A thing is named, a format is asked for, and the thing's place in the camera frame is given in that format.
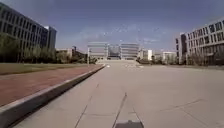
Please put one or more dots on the pale twin-block building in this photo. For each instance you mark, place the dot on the pale twin-block building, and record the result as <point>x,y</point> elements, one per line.
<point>129,50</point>

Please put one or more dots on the small white building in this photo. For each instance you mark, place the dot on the small white building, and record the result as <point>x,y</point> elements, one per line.
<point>146,54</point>

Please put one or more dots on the grey concrete slab pavement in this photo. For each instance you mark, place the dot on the grey concrete slab pavement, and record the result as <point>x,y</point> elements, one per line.
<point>156,96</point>

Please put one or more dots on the pale grey straight kerb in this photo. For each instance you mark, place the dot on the pale grey straight kerb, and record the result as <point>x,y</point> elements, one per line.
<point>40,98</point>

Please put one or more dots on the red brick path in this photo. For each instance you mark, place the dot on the red brick path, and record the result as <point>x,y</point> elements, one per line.
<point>30,83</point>

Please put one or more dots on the dry grass strip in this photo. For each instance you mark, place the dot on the dry grass strip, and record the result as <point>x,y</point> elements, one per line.
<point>23,67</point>

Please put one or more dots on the row of green trees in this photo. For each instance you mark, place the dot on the row of green trees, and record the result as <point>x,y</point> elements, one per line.
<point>20,51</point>

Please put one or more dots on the row of bare trees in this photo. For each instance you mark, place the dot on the row of bare trees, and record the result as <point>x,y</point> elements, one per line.
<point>206,58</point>

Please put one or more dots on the white grid-window building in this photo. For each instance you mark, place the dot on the white grid-window building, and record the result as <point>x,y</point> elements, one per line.
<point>206,38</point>

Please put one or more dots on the dark glass-fronted building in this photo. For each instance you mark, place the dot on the dark glass-fronted building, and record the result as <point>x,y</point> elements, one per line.
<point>20,28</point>

